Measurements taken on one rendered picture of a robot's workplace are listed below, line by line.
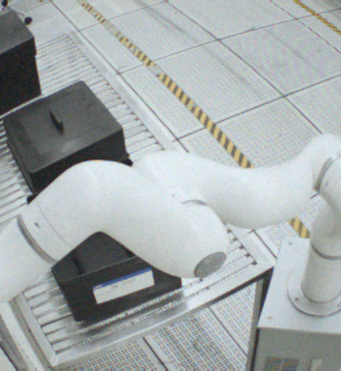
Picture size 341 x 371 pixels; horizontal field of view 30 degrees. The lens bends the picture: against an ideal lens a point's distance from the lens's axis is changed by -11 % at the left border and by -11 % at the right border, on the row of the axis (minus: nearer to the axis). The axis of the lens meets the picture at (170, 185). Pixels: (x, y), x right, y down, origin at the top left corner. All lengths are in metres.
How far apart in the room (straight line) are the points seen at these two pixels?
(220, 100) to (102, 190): 2.31
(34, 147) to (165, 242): 0.91
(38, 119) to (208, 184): 0.90
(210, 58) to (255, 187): 2.43
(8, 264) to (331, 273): 0.75
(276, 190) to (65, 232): 0.36
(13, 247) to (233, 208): 0.37
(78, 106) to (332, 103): 1.67
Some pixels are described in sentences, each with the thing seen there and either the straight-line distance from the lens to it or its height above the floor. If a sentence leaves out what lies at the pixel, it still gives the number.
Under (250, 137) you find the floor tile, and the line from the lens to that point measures 2.99.
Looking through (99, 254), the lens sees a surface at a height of 0.77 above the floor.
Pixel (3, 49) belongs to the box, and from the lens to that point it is 1.99.
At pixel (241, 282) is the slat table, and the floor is 0.76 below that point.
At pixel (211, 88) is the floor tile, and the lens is 3.26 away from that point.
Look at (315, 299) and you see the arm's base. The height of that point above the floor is 0.78.
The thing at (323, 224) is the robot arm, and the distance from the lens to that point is 1.33.
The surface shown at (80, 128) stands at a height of 0.86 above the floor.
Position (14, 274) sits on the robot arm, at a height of 1.31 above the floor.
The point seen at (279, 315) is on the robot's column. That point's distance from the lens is 1.50.
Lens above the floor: 2.03
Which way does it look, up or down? 47 degrees down
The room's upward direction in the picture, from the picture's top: 6 degrees counter-clockwise
